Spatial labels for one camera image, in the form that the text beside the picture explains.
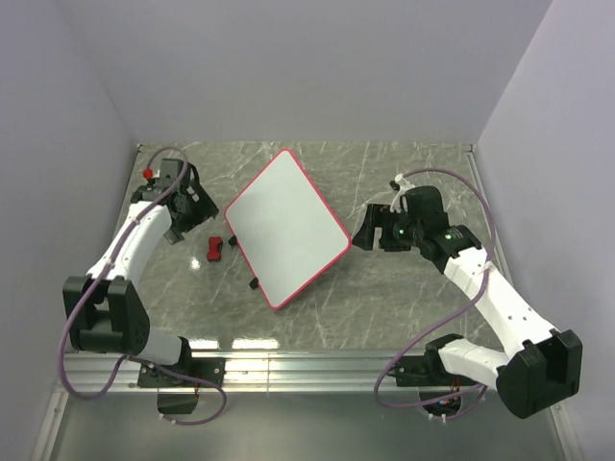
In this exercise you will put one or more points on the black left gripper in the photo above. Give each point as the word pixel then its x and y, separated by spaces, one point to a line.
pixel 203 208

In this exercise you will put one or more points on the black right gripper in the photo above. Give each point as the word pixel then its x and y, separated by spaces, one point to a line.
pixel 378 216

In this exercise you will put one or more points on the red whiteboard eraser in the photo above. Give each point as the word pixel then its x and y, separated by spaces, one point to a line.
pixel 215 245

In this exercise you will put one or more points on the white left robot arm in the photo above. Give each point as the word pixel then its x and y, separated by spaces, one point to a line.
pixel 104 312

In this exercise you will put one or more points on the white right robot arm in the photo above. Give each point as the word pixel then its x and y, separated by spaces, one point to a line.
pixel 538 366

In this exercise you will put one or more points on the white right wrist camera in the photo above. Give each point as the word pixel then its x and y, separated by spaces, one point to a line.
pixel 400 185

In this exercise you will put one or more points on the white board with pink frame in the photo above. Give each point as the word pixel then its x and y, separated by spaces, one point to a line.
pixel 285 228

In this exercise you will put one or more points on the aluminium mounting rail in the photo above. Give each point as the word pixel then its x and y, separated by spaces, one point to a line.
pixel 265 371

